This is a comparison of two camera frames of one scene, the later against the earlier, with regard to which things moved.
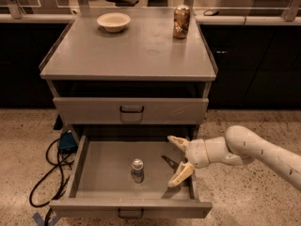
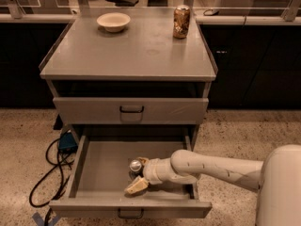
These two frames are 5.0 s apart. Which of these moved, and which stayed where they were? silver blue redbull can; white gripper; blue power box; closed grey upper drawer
Moved: white gripper
Stayed: blue power box; silver blue redbull can; closed grey upper drawer
